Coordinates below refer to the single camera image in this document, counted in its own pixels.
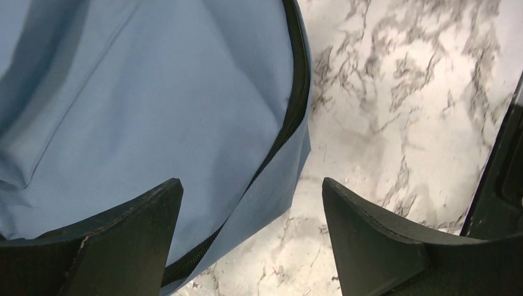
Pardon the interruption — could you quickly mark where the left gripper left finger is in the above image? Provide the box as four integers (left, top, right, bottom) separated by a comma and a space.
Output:
1, 179, 183, 295

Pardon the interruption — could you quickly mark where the blue backpack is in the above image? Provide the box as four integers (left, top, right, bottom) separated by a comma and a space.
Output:
1, 0, 311, 295

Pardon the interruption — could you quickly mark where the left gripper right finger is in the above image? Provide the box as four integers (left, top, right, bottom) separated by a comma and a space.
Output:
322, 178, 522, 295

